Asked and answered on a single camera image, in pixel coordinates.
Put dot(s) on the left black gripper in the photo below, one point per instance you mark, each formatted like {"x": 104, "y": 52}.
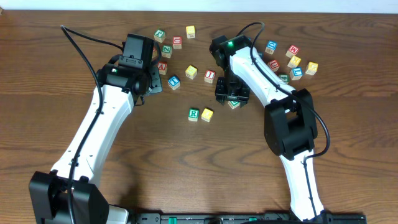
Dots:
{"x": 157, "y": 79}

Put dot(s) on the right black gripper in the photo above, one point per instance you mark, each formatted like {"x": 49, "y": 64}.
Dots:
{"x": 220, "y": 93}

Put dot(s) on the green B block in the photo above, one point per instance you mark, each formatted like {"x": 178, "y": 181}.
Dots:
{"x": 234, "y": 104}

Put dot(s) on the blue l block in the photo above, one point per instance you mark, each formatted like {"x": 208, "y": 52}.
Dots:
{"x": 296, "y": 73}
{"x": 174, "y": 82}

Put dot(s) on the yellow O block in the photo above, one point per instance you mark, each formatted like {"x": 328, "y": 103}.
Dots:
{"x": 207, "y": 115}

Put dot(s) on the green R block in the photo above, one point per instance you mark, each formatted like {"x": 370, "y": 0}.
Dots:
{"x": 193, "y": 114}

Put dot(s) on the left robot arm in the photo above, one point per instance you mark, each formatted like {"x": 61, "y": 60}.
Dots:
{"x": 70, "y": 193}

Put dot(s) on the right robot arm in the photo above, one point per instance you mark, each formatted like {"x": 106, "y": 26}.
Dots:
{"x": 289, "y": 122}

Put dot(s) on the red A block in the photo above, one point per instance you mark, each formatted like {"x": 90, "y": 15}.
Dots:
{"x": 162, "y": 67}

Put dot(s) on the red I block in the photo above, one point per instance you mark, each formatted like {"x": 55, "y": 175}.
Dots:
{"x": 209, "y": 76}

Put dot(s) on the red E block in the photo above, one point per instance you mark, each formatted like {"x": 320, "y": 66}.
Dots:
{"x": 154, "y": 53}

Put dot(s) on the yellow W block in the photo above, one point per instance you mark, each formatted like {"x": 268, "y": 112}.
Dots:
{"x": 191, "y": 72}

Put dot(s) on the green Z block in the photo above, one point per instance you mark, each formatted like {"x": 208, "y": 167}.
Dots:
{"x": 166, "y": 51}

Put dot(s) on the red U block right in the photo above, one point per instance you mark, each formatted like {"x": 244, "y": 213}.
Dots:
{"x": 274, "y": 65}

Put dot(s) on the red u block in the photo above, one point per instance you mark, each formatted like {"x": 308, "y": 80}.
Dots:
{"x": 274, "y": 65}
{"x": 177, "y": 42}

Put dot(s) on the red U block left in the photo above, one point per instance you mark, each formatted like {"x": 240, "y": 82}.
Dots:
{"x": 177, "y": 42}

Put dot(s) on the green J block left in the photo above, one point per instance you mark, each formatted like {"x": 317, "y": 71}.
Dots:
{"x": 159, "y": 35}

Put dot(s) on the green 4 block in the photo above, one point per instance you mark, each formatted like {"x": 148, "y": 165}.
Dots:
{"x": 284, "y": 78}

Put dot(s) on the blue D block pale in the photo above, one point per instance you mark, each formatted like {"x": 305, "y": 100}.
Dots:
{"x": 271, "y": 47}

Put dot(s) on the yellow top block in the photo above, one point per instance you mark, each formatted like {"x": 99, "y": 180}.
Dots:
{"x": 191, "y": 33}

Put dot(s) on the yellow block beside M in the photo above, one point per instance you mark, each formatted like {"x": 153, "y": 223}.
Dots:
{"x": 294, "y": 62}

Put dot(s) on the red M block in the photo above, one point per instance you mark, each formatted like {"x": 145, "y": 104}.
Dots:
{"x": 292, "y": 50}

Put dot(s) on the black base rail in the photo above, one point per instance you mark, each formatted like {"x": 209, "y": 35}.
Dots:
{"x": 269, "y": 217}

